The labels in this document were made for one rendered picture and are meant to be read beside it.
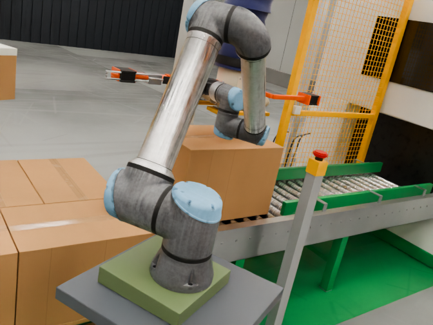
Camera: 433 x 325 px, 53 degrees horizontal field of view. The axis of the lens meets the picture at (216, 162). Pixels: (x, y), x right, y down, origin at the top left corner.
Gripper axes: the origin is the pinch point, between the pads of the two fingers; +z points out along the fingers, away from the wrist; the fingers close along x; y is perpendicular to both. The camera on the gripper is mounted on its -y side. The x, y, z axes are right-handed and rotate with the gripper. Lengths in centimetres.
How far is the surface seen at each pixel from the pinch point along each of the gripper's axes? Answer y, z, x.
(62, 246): -60, -17, -69
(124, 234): -31, -16, -69
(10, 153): -23, 237, -123
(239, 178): 28, -18, -44
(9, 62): -37, 193, -31
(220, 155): 12.8, -18.3, -31.6
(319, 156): 44, -52, -21
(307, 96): 53, -27, 2
